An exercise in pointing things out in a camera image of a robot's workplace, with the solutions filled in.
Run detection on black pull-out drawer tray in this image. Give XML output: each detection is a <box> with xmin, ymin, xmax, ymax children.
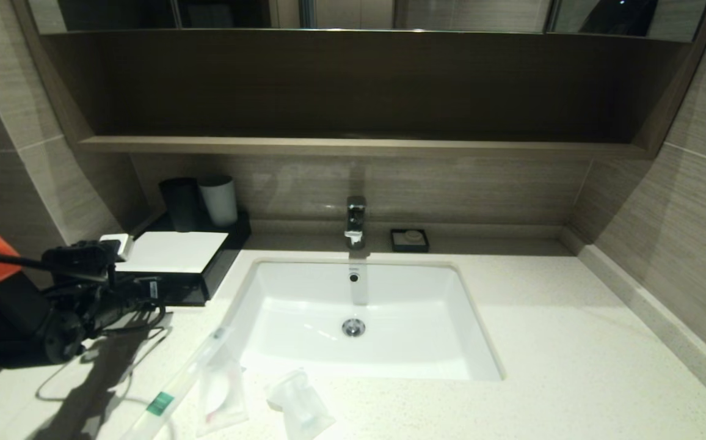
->
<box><xmin>159</xmin><ymin>274</ymin><xmax>210</xmax><ymax>306</ymax></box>

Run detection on toothbrush packet green label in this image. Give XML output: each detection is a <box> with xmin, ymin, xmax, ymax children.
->
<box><xmin>122</xmin><ymin>326</ymin><xmax>235</xmax><ymax>440</ymax></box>

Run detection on black cup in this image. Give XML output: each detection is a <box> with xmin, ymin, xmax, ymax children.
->
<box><xmin>159</xmin><ymin>178</ymin><xmax>202</xmax><ymax>233</ymax></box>

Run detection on clear sachet cotton pads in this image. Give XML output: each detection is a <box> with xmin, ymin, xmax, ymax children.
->
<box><xmin>197</xmin><ymin>351</ymin><xmax>251</xmax><ymax>436</ymax></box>

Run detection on black drawer box white top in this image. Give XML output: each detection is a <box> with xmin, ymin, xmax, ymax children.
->
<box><xmin>112</xmin><ymin>211</ymin><xmax>253</xmax><ymax>305</ymax></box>

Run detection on grey white cup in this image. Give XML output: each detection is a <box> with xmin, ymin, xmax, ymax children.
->
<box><xmin>198</xmin><ymin>175</ymin><xmax>239</xmax><ymax>227</ymax></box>

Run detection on crumpled clear plastic sachet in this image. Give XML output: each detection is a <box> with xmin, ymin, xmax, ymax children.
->
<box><xmin>266</xmin><ymin>367</ymin><xmax>337</xmax><ymax>440</ymax></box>

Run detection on chrome faucet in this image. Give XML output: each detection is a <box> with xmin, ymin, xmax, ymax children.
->
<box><xmin>345</xmin><ymin>196</ymin><xmax>368</xmax><ymax>251</ymax></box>

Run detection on white sink basin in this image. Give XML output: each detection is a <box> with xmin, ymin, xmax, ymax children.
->
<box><xmin>222</xmin><ymin>258</ymin><xmax>505</xmax><ymax>382</ymax></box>

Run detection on black soap dish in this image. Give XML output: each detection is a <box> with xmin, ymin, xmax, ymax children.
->
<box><xmin>390</xmin><ymin>229</ymin><xmax>430</xmax><ymax>253</ymax></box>

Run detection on mirror cabinet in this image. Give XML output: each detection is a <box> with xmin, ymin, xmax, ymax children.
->
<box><xmin>29</xmin><ymin>0</ymin><xmax>706</xmax><ymax>42</ymax></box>

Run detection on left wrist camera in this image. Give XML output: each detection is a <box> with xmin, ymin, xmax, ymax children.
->
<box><xmin>43</xmin><ymin>233</ymin><xmax>135</xmax><ymax>283</ymax></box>

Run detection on brown wooden wall shelf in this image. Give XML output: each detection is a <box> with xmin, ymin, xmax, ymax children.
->
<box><xmin>14</xmin><ymin>0</ymin><xmax>706</xmax><ymax>160</ymax></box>

